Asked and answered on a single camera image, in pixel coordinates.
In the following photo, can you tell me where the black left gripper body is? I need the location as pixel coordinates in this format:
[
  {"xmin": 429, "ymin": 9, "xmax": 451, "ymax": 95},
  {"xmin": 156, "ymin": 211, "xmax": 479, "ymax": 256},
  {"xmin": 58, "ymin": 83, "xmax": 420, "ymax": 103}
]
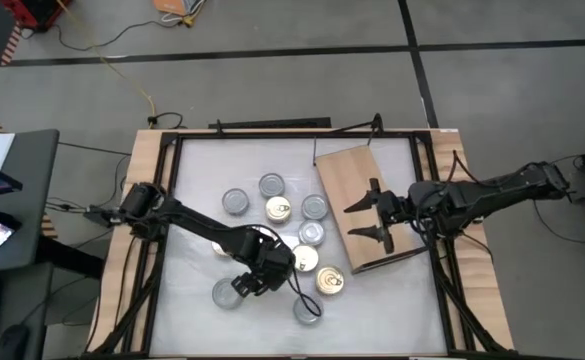
[{"xmin": 249, "ymin": 238, "xmax": 297, "ymax": 294}]

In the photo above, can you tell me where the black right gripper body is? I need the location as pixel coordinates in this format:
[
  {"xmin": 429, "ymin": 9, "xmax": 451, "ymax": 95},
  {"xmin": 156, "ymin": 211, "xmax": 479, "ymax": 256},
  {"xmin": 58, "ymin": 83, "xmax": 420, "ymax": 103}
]
[{"xmin": 370, "ymin": 178, "xmax": 414, "ymax": 255}]

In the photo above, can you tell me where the white glossy table sheet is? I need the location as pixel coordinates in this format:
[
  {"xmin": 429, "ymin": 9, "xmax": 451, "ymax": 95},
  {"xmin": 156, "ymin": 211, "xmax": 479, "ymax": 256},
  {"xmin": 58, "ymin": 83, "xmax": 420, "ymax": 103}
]
[{"xmin": 149, "ymin": 137, "xmax": 448, "ymax": 357}]

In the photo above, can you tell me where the black flat bar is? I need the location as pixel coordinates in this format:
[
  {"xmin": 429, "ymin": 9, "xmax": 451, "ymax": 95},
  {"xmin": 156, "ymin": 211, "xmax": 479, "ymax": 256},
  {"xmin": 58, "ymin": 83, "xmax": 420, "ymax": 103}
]
[{"xmin": 208, "ymin": 116, "xmax": 333, "ymax": 131}]

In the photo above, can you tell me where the black adapter box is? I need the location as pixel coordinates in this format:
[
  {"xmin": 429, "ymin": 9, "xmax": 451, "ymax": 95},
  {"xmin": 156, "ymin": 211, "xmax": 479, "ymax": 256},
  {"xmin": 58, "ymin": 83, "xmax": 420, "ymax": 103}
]
[{"xmin": 84, "ymin": 204, "xmax": 123, "ymax": 227}]

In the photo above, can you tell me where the black desk foot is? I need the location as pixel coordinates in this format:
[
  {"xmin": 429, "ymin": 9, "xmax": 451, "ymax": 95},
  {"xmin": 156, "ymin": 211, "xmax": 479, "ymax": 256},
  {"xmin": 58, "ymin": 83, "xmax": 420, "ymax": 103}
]
[{"xmin": 34, "ymin": 233, "xmax": 106, "ymax": 280}]

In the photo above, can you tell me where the grey low desk surface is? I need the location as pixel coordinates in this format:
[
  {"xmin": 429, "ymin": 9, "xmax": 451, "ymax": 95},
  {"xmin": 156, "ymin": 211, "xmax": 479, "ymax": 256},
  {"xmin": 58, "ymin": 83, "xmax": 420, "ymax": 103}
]
[{"xmin": 0, "ymin": 262, "xmax": 56, "ymax": 360}]

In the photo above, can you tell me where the dark grey desk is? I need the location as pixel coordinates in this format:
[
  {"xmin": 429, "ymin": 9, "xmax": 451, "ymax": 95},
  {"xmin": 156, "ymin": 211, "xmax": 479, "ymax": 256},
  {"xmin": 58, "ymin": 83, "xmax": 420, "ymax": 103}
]
[{"xmin": 0, "ymin": 128, "xmax": 61, "ymax": 279}]

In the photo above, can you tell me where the black computer mouse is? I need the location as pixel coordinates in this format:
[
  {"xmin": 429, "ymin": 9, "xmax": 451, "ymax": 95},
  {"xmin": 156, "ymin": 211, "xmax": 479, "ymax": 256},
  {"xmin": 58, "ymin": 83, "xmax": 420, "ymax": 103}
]
[{"xmin": 0, "ymin": 323, "xmax": 31, "ymax": 360}]

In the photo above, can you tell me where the orange box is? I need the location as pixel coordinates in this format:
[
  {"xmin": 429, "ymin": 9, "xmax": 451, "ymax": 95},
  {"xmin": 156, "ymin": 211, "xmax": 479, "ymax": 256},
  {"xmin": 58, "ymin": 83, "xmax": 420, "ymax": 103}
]
[{"xmin": 152, "ymin": 0, "xmax": 193, "ymax": 17}]

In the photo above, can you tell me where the red and black case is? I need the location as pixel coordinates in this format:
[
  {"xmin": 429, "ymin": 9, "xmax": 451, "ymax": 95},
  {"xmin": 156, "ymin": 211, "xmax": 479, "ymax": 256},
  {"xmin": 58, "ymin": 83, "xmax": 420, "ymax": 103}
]
[{"xmin": 0, "ymin": 0, "xmax": 73, "ymax": 30}]

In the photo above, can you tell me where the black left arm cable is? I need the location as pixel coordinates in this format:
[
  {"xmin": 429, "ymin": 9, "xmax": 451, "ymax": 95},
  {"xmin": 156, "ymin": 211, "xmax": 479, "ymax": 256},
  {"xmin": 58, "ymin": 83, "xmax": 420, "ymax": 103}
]
[{"xmin": 285, "ymin": 264, "xmax": 323, "ymax": 319}]

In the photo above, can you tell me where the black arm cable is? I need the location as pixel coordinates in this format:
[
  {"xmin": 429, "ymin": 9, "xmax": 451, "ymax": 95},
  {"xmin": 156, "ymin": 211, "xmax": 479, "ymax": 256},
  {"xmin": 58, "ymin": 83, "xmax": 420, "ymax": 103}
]
[
  {"xmin": 285, "ymin": 264, "xmax": 323, "ymax": 319},
  {"xmin": 449, "ymin": 148, "xmax": 478, "ymax": 184}
]

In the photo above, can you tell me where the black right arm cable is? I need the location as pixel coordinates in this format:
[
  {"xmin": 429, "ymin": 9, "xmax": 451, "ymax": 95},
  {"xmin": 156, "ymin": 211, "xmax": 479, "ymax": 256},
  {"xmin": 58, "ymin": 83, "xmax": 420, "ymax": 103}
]
[{"xmin": 449, "ymin": 148, "xmax": 478, "ymax": 184}]

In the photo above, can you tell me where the black metal table frame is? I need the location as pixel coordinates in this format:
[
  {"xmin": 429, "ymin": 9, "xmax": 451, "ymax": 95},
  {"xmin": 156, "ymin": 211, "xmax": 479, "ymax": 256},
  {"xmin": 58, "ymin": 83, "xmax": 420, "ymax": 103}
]
[{"xmin": 79, "ymin": 127, "xmax": 518, "ymax": 360}]

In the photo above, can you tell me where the black curved floor cable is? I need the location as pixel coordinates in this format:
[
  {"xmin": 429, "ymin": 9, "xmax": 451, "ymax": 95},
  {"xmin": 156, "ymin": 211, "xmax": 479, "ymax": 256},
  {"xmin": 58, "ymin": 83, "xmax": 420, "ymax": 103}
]
[{"xmin": 531, "ymin": 197, "xmax": 585, "ymax": 246}]

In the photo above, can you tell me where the black looped cable with plug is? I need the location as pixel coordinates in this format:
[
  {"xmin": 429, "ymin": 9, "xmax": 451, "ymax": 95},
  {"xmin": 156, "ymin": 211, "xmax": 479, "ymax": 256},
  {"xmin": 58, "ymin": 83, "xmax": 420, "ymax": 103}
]
[{"xmin": 146, "ymin": 111, "xmax": 186, "ymax": 130}]

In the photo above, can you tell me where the thin black floor cable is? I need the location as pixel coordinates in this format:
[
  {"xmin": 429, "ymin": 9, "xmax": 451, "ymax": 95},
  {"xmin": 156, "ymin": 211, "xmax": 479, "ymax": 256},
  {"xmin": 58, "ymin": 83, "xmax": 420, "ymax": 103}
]
[{"xmin": 57, "ymin": 141, "xmax": 132, "ymax": 157}]

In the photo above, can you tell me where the white cable with yellow plug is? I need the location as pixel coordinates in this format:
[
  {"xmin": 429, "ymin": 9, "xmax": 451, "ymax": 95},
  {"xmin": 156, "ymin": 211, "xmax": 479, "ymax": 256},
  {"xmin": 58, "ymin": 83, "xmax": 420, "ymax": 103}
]
[{"xmin": 161, "ymin": 0, "xmax": 207, "ymax": 27}]

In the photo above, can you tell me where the long black floor cable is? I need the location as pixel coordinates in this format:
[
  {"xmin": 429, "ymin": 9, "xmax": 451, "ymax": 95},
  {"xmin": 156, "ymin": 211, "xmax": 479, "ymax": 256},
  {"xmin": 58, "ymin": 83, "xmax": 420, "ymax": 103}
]
[{"xmin": 19, "ymin": 17, "xmax": 183, "ymax": 52}]

